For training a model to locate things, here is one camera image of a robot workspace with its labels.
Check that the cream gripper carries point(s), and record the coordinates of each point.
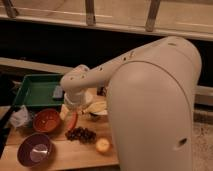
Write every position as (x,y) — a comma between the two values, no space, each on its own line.
(66,114)

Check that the red pepper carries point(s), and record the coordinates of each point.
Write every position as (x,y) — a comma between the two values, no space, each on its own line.
(72,121)

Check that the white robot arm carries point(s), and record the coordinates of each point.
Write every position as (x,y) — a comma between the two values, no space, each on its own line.
(150,101)

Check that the orange bowl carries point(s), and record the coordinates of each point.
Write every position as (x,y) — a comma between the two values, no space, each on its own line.
(46,120)

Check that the purple bowl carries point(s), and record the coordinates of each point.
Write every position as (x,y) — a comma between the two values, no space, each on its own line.
(34,150)

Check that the grey sponge block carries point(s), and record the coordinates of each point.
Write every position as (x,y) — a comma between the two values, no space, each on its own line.
(58,93)

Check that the bunch of dark grapes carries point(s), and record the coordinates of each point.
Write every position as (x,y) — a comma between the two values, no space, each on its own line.
(83,135)

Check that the yellow banana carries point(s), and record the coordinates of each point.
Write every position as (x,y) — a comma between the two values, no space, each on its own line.
(97,108)

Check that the green plastic tray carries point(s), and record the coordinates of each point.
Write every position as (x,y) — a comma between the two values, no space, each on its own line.
(36,91)

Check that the wooden cutting board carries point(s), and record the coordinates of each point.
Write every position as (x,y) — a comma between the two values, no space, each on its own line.
(65,154)

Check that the crumpled grey cloth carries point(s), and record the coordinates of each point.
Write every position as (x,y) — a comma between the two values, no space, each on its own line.
(22,118)

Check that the yellow round fruit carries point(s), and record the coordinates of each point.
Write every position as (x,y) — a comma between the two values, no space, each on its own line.
(102,145)

